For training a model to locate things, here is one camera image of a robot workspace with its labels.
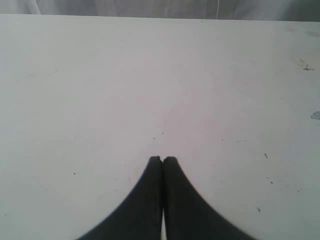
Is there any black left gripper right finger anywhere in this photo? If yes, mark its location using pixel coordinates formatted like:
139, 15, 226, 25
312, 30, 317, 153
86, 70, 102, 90
163, 156, 252, 240

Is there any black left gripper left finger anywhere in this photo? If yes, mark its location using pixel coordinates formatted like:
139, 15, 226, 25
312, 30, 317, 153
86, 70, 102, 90
79, 156, 163, 240

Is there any white curtain backdrop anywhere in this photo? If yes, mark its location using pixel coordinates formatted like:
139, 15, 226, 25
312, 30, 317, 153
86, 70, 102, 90
0, 0, 320, 22

